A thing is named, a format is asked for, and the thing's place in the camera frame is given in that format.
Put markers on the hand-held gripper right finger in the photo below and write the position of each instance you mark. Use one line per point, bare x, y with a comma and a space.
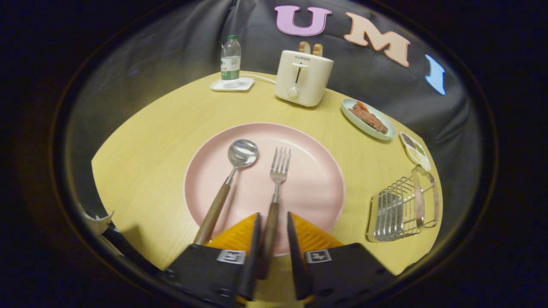
295, 256

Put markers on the cream white toaster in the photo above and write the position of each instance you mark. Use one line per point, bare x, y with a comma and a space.
310, 81

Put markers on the clear plastic water bottle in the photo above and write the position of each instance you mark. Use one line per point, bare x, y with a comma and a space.
230, 57

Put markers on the clear drainer basket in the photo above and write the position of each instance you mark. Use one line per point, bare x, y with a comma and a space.
398, 209

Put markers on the toast bread slice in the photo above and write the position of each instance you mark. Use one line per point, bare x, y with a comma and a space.
317, 49
305, 47

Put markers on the orange carrot strip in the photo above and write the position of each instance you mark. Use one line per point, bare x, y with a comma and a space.
362, 105

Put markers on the white square coaster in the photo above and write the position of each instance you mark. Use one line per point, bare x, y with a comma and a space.
244, 84

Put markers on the crumpled white bag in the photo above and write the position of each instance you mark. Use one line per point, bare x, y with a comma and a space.
98, 222

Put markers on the pale green oval plate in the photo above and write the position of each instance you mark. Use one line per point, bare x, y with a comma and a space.
376, 130

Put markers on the brown meat steak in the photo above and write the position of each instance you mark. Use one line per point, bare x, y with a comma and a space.
368, 119

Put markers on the pink round plate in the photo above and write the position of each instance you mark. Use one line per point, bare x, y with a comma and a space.
312, 188

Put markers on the white divided grain dish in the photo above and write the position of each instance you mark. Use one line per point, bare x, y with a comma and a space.
415, 152

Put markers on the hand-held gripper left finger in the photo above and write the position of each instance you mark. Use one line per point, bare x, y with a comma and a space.
252, 256

